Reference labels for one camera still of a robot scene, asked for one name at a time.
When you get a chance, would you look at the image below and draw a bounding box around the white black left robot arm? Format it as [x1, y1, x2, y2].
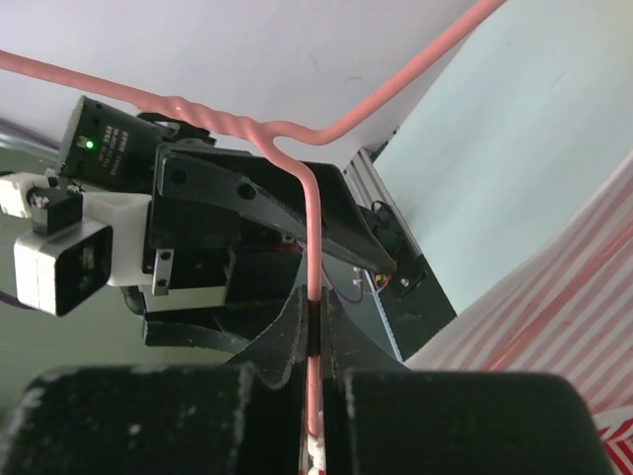
[57, 97, 308, 353]

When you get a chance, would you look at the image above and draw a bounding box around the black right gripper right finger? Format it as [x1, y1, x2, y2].
[320, 290, 613, 474]

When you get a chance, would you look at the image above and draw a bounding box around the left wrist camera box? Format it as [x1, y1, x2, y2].
[0, 170, 228, 318]

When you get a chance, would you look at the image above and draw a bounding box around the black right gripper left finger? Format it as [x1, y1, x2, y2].
[1, 288, 306, 474]

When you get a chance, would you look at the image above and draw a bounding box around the pink wire hanger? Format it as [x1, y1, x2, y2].
[0, 0, 508, 475]

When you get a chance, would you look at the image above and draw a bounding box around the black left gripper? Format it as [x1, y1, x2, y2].
[118, 113, 396, 351]

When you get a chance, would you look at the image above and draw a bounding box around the red white striped tank top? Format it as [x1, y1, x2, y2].
[406, 156, 632, 474]

